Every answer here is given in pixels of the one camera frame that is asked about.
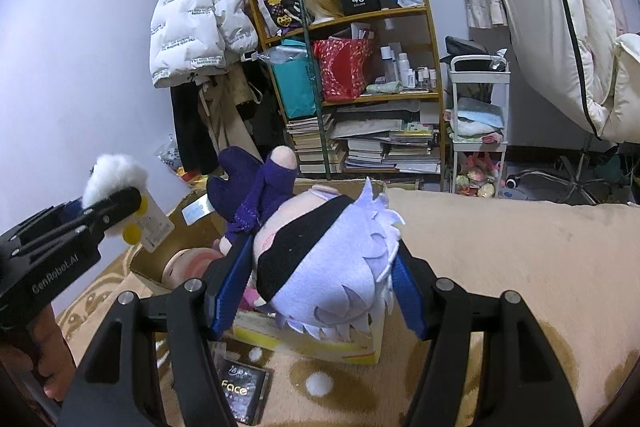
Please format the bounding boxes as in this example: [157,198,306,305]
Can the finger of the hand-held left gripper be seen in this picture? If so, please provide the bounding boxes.
[65,187,143,254]
[50,199,86,227]

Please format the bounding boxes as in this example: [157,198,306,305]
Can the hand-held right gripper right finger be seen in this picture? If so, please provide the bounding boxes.
[392,254,583,427]

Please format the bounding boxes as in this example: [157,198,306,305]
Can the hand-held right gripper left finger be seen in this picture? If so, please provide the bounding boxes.
[57,237,254,427]

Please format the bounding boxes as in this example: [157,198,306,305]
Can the white fluffy plush keychain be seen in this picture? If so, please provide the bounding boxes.
[81,152,174,254]

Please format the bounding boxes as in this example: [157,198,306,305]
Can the pink roll cake plush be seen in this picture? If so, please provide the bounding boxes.
[162,247,226,290]

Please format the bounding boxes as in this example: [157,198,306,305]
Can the printed cardboard box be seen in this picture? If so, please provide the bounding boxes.
[129,177,388,367]

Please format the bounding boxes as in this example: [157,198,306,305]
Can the white-haired purple plush doll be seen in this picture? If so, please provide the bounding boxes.
[206,146,407,343]

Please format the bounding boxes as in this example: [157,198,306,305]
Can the person's left hand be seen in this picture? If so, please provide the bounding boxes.
[30,306,77,404]

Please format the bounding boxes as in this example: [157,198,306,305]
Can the clear plastic bag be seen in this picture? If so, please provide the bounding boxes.
[156,137,183,172]

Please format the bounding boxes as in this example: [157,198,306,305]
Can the black packet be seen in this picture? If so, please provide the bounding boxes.
[212,342,273,425]

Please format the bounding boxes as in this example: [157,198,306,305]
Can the black coat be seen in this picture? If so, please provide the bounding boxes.
[169,72,273,175]

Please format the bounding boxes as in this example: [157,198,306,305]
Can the pile of small plush toys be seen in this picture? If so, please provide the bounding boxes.
[455,152,506,198]

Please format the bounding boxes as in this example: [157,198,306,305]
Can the beige trench coat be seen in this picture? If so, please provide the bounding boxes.
[197,69,263,168]

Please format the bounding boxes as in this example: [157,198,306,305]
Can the pile of books and magazines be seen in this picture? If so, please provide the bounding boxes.
[332,104,443,175]

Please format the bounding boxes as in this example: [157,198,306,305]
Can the stack of old books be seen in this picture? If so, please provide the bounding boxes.
[286,114,346,175]

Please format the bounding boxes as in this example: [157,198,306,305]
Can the metal chair base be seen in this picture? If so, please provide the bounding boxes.
[515,134,618,206]

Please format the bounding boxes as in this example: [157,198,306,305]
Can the folded clothes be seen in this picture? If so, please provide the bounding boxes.
[446,97,503,142]

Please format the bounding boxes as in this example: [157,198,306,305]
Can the wooden shelf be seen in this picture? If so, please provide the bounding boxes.
[247,0,448,188]

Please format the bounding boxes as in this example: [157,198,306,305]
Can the white puffer jacket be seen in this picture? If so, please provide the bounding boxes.
[150,0,258,88]

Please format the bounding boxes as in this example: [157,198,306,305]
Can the light green cloth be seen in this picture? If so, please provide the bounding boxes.
[365,79,403,95]

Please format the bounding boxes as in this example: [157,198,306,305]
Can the teal bag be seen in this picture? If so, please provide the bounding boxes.
[270,49,321,118]

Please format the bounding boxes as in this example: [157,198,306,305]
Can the row of cosmetic bottles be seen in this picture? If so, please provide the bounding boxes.
[380,46,438,90]

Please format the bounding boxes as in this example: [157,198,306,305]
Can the red gift bag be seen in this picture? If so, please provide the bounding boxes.
[312,37,375,102]

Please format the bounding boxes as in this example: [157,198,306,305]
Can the green pole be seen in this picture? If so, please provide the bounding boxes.
[297,0,331,180]

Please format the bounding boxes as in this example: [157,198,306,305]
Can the white trolley cart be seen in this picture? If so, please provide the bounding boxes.
[447,54,511,198]

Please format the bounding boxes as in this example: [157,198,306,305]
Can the long white puffer coat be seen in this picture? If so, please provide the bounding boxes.
[477,0,640,142]

